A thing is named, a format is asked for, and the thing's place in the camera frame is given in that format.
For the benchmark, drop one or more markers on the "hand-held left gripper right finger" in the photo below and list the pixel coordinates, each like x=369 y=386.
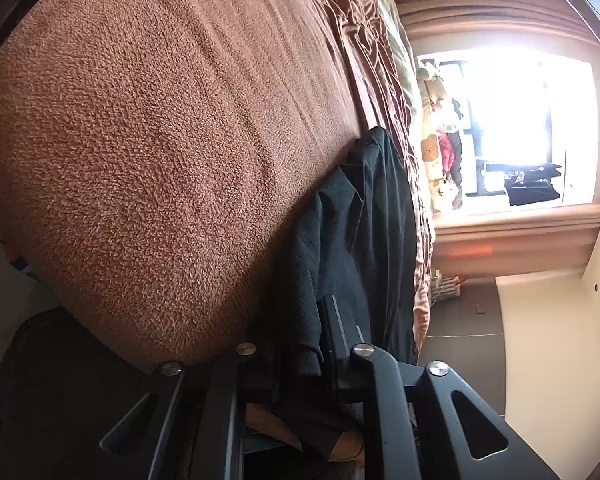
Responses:
x=337 y=340

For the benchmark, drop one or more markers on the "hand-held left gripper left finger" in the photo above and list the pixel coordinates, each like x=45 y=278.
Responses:
x=230 y=385

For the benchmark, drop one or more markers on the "black pants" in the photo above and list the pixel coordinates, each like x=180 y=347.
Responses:
x=360 y=220

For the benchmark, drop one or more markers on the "white rack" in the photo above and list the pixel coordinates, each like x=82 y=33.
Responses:
x=447 y=287

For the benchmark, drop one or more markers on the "pink curtain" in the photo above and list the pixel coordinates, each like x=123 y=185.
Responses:
x=480 y=15
x=520 y=240

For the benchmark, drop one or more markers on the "bear print pillow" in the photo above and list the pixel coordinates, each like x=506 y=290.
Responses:
x=430 y=152

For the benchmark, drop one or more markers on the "red cloth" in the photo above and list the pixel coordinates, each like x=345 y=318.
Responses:
x=446 y=152

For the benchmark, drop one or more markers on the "brown blanket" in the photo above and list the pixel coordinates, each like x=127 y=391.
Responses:
x=155 y=135

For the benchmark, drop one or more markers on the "white plush toy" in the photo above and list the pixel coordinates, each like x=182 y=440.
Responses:
x=432 y=85

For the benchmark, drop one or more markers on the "cream duvet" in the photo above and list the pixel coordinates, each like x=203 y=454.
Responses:
x=400 y=60

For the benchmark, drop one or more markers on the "window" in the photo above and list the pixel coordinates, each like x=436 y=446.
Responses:
x=520 y=110

